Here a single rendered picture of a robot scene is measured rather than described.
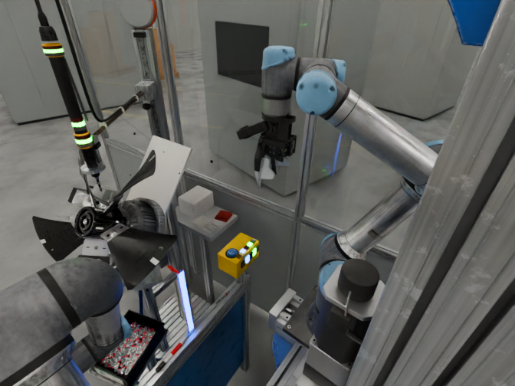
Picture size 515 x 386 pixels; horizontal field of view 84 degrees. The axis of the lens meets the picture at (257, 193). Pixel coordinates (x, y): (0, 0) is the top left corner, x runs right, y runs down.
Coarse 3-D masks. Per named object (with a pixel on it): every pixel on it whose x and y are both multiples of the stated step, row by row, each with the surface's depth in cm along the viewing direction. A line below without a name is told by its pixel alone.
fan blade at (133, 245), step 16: (112, 240) 104; (128, 240) 104; (144, 240) 104; (160, 240) 103; (112, 256) 100; (128, 256) 99; (144, 256) 99; (160, 256) 98; (128, 272) 96; (144, 272) 95; (128, 288) 93
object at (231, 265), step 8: (232, 240) 122; (240, 240) 122; (248, 240) 122; (256, 240) 123; (224, 248) 118; (240, 248) 119; (248, 248) 119; (224, 256) 115; (256, 256) 125; (224, 264) 117; (232, 264) 113; (240, 264) 114; (248, 264) 121; (232, 272) 116; (240, 272) 117
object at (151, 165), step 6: (150, 156) 112; (144, 162) 116; (150, 162) 106; (144, 168) 106; (150, 168) 102; (138, 174) 106; (144, 174) 103; (150, 174) 100; (132, 180) 107; (138, 180) 102; (126, 186) 106; (132, 186) 103; (120, 192) 107; (114, 198) 107
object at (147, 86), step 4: (144, 80) 142; (148, 80) 142; (152, 80) 142; (136, 84) 136; (140, 84) 136; (144, 84) 136; (148, 84) 137; (152, 84) 139; (136, 88) 135; (140, 88) 135; (144, 88) 136; (148, 88) 136; (152, 88) 139; (136, 92) 136; (144, 92) 136; (148, 92) 136; (152, 92) 139; (144, 96) 138; (148, 96) 138; (152, 96) 139; (148, 100) 139
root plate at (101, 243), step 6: (84, 240) 110; (90, 240) 111; (96, 240) 112; (102, 240) 113; (84, 246) 110; (90, 246) 111; (102, 246) 113; (84, 252) 110; (90, 252) 111; (96, 252) 112; (102, 252) 112
